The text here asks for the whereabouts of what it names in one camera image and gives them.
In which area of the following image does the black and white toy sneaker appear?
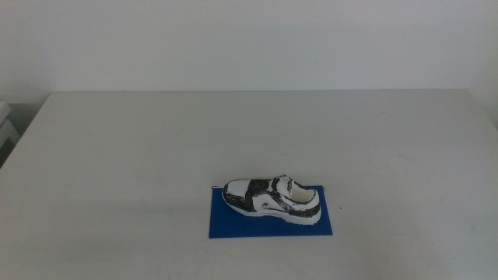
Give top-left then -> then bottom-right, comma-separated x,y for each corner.
221,174 -> 323,226

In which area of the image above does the blue rectangular mat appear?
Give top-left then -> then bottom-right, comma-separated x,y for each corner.
208,185 -> 334,240

